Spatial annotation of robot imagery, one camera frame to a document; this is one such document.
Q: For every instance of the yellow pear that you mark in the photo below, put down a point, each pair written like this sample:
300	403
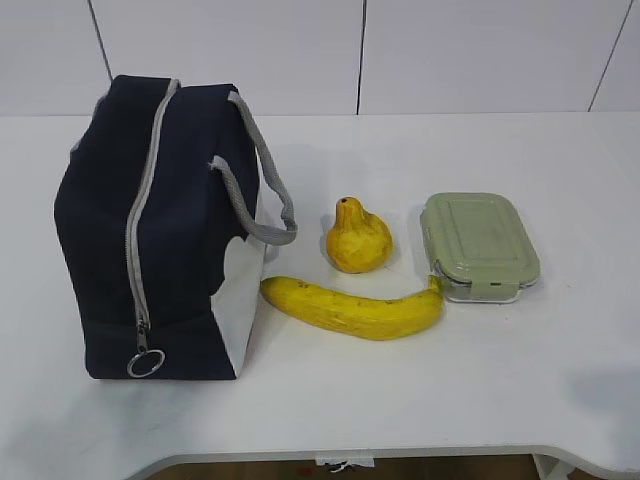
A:
359	241

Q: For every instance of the navy blue lunch bag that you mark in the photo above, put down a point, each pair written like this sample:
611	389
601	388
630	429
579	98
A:
164	214

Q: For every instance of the green lid lunch box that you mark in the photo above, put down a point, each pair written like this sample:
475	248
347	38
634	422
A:
477	245

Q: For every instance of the white tape under table edge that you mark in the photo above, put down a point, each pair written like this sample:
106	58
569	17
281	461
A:
343	463

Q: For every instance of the yellow banana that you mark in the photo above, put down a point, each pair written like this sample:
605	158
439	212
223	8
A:
368	318

